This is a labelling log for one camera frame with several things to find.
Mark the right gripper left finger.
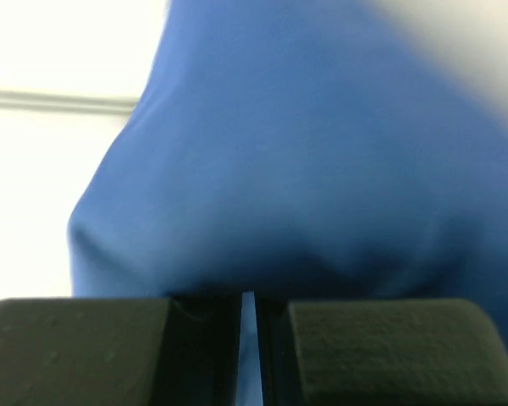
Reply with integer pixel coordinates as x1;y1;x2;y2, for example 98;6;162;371
0;296;241;406

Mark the blue surgical drape cloth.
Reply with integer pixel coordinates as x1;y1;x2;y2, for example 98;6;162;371
68;1;508;405

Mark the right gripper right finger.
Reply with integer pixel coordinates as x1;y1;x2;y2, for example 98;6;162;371
256;299;508;406

